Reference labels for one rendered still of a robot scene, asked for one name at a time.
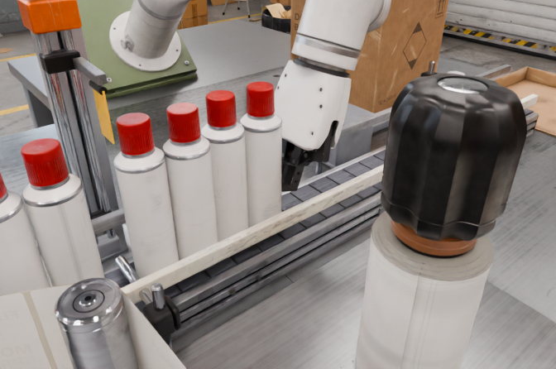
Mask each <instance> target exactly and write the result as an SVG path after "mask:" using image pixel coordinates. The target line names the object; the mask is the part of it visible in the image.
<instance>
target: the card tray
mask: <svg viewBox="0 0 556 369"><path fill-rule="evenodd" d="M493 80H494V81H496V82H497V83H498V84H499V85H501V86H503V87H505V88H507V89H511V90H513V91H514V92H515V93H516V94H517V95H518V97H519V98H520V99H523V98H526V97H528V96H530V95H531V94H535V95H538V98H537V101H536V104H535V105H533V106H531V107H529V108H527V109H529V110H533V111H534V113H538V114H539V117H538V120H537V123H536V126H535V130H536V131H539V132H543V133H546V134H549V135H551V136H553V137H556V74H555V73H551V72H548V71H544V70H541V69H535V68H531V67H528V66H526V67H524V68H522V69H518V70H517V71H514V72H512V73H509V74H506V75H504V76H501V77H500V78H497V79H493Z"/></svg>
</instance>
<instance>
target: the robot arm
mask: <svg viewBox="0 0 556 369"><path fill-rule="evenodd" d="M189 1H190V0H133V3H132V8H131V11H129V12H124V13H123V14H121V15H120V16H118V17H117V18H116V19H115V20H114V21H113V24H112V25H111V29H110V32H109V39H110V43H111V46H112V48H113V50H114V52H115V54H116V55H117V56H118V57H119V59H121V60H122V61H123V62H124V63H126V64H127V65H129V66H131V67H132V68H134V69H138V70H140V71H145V72H160V71H163V70H166V69H169V68H170V67H171V66H172V65H173V64H174V63H175V62H176V61H177V60H178V57H179V55H180V50H181V44H180V38H179V36H178V34H177V32H176V29H177V27H178V25H179V24H180V20H181V18H182V16H183V15H184V12H185V9H186V8H187V5H188V3H189ZM390 8H391V0H306V1H305V5H304V10H303V12H302V16H301V19H300V24H299V28H298V31H297V33H298V34H296V37H295V43H294V45H293V49H292V51H291V52H292V53H293V54H296V55H298V56H299V58H294V59H293V60H289V62H288V63H287V65H286V67H285V69H284V71H283V73H282V75H281V77H280V80H279V83H278V84H277V87H276V91H275V113H276V114H277V115H278V116H279V117H280V118H281V119H282V165H281V192H287V191H296V190H297V189H298V187H299V184H300V179H301V176H302V173H303V170H304V167H305V166H308V165H309V164H310V163H311V162H313V161H315V162H319V163H327V162H328V160H329V153H330V151H332V150H333V149H334V148H335V146H336V145H337V143H338V139H339V137H340V134H341V131H342V128H343V123H344V119H345V116H346V111H347V108H348V100H349V94H350V88H351V79H349V75H350V74H349V73H347V72H346V69H349V70H355V69H356V66H357V61H358V58H359V55H360V53H361V52H360V51H361V49H362V45H363V42H364V40H365V36H366V34H367V33H368V32H371V31H374V30H376V29H378V28H379V27H380V26H381V25H382V24H383V23H384V22H385V20H386V19H387V17H388V14H389V11H390ZM316 149H317V151H316ZM304 151H305V152H304ZM303 152H304V153H303Z"/></svg>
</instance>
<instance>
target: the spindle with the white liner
mask: <svg viewBox="0 0 556 369"><path fill-rule="evenodd" d="M526 135H527V123H526V118H525V111H524V109H523V105H522V102H521V101H520V98H519V97H518V95H517V94H516V93H515V92H514V91H513V90H511V89H507V88H505V87H503V86H501V85H499V84H498V83H497V82H496V81H494V80H491V79H486V78H483V77H479V76H467V75H462V74H454V73H439V74H435V75H431V76H424V77H418V78H416V79H413V80H411V81H410V82H409V83H408V84H407V85H406V86H405V87H404V88H403V89H402V91H401V92H400V94H399V95H398V97H397V99H396V100H395V102H394V104H393V106H392V109H391V115H390V121H389V127H388V134H387V141H386V153H385V159H384V166H383V172H382V174H383V176H382V179H381V185H382V187H381V190H382V192H381V205H382V207H383V209H384V210H385V212H384V213H382V214H381V215H380V216H379V217H378V218H377V219H376V220H375V222H374V223H373V225H372V228H371V245H370V252H369V257H368V262H367V275H366V285H365V292H364V296H363V301H362V316H361V325H360V330H359V335H358V340H357V350H356V353H355V357H354V363H353V368H354V369H461V366H462V363H463V357H464V353H465V351H466V349H467V345H468V342H469V339H470V336H471V333H472V326H473V323H474V319H475V317H476V314H477V311H478V308H479V305H480V303H481V300H482V294H483V290H484V286H485V283H486V280H487V276H488V273H489V270H490V268H491V264H492V262H493V258H494V250H493V246H492V244H491V240H490V238H489V237H488V236H487V234H488V233H489V232H491V231H492V230H493V228H494V227H495V224H496V220H497V219H498V218H499V217H500V216H501V215H502V214H503V213H504V211H505V209H506V202H507V201H508V198H509V195H510V190H511V187H512V184H513V181H514V178H515V173H516V170H517V167H518V164H519V161H520V156H521V153H522V150H523V147H524V144H525V139H526Z"/></svg>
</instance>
